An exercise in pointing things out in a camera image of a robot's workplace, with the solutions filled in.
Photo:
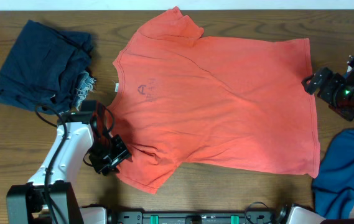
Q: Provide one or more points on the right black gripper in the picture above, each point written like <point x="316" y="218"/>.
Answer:
<point x="335" y="80"/>

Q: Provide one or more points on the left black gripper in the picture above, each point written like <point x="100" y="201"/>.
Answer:
<point x="122" y="152"/>

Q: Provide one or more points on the red t-shirt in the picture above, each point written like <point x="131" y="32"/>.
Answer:
<point x="187" y="98"/>

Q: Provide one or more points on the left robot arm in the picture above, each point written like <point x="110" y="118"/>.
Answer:
<point x="48" y="196"/>

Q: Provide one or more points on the blue t-shirt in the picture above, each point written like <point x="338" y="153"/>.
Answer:
<point x="333" y="188"/>

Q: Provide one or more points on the folded dark navy garment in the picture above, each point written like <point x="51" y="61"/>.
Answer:
<point x="47" y="66"/>

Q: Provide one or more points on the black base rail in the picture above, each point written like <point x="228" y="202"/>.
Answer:
<point x="251" y="216"/>

